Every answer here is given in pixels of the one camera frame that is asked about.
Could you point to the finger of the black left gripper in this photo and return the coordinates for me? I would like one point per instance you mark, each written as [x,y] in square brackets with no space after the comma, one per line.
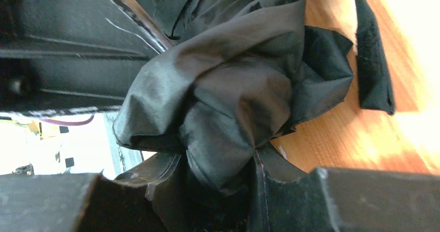
[68,57]

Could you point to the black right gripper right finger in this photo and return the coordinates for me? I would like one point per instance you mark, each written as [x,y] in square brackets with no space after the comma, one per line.
[343,203]

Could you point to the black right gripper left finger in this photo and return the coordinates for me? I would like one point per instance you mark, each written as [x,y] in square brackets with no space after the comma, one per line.
[145,198]

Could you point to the black folding umbrella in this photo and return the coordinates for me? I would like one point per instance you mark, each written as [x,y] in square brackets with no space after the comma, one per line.
[242,73]

